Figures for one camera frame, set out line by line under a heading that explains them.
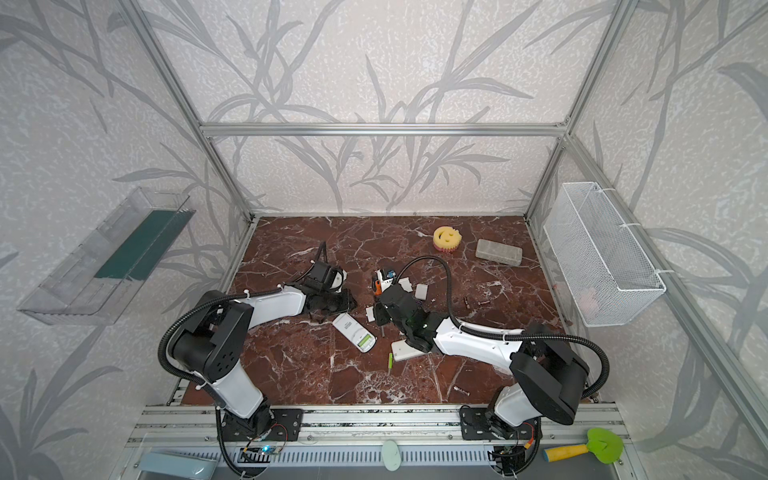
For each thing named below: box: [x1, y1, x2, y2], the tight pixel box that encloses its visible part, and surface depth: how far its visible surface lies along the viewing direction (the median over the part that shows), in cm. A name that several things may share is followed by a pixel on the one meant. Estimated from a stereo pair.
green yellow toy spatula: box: [542, 427, 624, 465], surface depth 71 cm
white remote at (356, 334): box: [332, 312, 378, 353], surface depth 90 cm
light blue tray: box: [138, 452, 217, 480], surface depth 69 cm
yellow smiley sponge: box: [433, 226, 463, 252], surface depth 112 cm
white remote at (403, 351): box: [391, 340, 431, 361], surface depth 86 cm
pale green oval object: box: [382, 440, 401, 472], surface depth 69 cm
